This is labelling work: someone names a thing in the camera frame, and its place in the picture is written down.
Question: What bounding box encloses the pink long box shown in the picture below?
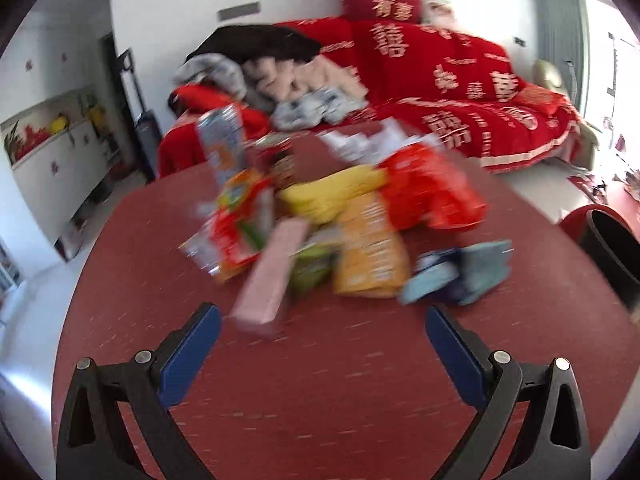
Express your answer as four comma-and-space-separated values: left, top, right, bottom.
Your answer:
230, 217, 309, 337

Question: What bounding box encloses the orange snack bag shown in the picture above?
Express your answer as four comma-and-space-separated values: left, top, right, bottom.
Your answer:
333, 192, 410, 298

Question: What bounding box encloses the black trash bin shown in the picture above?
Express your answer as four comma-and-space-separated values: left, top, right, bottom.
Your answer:
556, 204, 640, 312

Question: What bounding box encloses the blue teal wrapper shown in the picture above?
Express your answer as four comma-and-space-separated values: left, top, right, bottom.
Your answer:
398, 240, 513, 306

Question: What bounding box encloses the red green snack wrapper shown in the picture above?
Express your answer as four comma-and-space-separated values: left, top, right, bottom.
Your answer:
179, 168, 274, 282

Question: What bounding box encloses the red plastic bag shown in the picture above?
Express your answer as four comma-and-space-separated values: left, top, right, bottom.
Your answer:
378, 143, 487, 232

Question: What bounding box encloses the white cabinet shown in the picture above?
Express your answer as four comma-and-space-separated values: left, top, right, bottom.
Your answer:
1, 84, 120, 247

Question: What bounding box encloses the gold armchair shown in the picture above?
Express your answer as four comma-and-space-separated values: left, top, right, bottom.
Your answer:
533, 58, 600, 171

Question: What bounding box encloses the black upright vacuum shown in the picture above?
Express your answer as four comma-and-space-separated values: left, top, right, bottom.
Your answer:
116, 49, 163, 183

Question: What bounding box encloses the yellow corn-shaped package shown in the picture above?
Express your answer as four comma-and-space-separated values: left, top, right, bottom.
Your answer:
279, 165, 387, 224

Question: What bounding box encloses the red drink can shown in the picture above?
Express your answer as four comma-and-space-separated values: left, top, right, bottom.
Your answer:
254, 132, 295, 191

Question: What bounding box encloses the crumpled white paper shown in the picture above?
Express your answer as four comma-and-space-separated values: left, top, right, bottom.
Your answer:
317, 118, 445, 166

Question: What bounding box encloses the red pillow on sofa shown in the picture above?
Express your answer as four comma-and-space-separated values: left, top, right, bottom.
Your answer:
168, 84, 271, 139

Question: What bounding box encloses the red sofa cover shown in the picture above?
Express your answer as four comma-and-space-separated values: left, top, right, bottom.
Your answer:
156, 15, 586, 179

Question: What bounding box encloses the grey white garment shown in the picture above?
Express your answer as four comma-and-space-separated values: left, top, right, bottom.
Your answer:
174, 53, 247, 101

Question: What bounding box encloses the light blue patterned garment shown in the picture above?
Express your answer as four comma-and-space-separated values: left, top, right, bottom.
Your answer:
270, 87, 368, 131

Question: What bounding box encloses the beige fuzzy garment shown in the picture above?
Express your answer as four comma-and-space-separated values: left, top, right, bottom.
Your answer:
242, 55, 369, 103

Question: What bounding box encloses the black garment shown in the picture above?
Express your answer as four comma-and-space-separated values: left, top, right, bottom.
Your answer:
186, 24, 321, 65

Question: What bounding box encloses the grey curtain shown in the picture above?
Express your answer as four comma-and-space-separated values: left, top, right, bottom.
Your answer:
535, 0, 586, 108

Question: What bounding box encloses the white plush toy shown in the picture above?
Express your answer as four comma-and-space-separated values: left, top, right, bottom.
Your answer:
422, 0, 457, 29

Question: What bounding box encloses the grey wall panel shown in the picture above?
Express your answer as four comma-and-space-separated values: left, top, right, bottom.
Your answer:
217, 1, 262, 22

